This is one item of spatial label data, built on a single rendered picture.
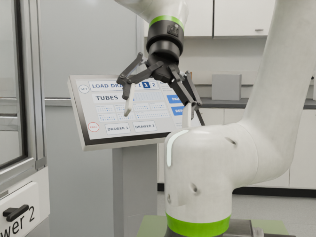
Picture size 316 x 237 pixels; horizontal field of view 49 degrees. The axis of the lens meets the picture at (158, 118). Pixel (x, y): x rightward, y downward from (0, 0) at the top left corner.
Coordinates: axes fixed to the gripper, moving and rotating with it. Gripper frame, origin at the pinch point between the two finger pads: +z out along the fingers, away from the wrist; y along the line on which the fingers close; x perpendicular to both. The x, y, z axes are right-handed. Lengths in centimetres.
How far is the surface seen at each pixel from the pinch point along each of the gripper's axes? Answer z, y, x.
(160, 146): -127, 91, 216
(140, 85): -50, 11, 50
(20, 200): 13.3, -21.3, 30.5
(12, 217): 19.5, -21.8, 23.3
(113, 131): -25, 3, 50
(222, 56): -240, 140, 179
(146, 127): -30, 15, 49
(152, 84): -53, 16, 50
